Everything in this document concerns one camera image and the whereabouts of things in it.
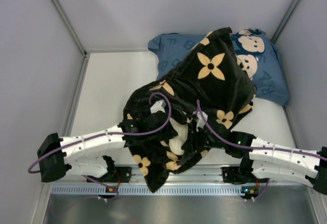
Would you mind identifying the black floral plush pillowcase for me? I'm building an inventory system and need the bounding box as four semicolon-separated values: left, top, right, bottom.
123;27;255;192

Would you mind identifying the white pillow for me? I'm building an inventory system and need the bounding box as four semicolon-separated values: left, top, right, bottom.
160;118;189;156

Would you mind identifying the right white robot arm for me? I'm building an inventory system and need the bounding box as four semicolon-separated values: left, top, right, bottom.
204;127;326;195

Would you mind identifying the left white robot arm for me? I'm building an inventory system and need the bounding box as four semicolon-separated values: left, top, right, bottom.
37;111;170;183

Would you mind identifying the blue cartoon print pillow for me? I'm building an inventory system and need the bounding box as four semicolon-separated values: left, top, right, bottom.
148;29;290;106

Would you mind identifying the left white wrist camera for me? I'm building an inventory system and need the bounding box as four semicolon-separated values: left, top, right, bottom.
150;100;166;114

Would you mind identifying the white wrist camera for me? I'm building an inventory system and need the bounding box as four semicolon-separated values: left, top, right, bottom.
192;111;207;132
150;100;166;114

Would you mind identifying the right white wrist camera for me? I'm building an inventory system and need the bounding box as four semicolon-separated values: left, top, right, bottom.
192;111;207;132

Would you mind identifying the aluminium mounting rail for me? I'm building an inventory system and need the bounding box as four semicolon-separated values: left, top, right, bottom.
109;165;312;187

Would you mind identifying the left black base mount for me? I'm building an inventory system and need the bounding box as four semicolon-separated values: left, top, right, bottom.
112;166;132;183

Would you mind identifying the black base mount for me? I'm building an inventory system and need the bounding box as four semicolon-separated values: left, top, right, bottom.
112;166;132;183
221;166;247;185

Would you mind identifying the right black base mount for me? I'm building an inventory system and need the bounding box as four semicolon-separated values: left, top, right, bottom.
221;166;247;185

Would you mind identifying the left aluminium frame post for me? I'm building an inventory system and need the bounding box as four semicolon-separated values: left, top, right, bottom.
50;0;87;57

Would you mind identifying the aluminium frame post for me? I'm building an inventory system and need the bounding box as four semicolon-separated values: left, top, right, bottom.
271;0;301;44
50;0;87;57

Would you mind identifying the perforated cable duct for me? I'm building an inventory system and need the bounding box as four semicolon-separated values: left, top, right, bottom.
51;184;256;196

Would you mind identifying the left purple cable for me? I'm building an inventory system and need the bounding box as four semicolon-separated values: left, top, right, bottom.
27;92;172;200

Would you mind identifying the right aluminium frame post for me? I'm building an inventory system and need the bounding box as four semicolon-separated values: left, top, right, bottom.
271;0;301;44

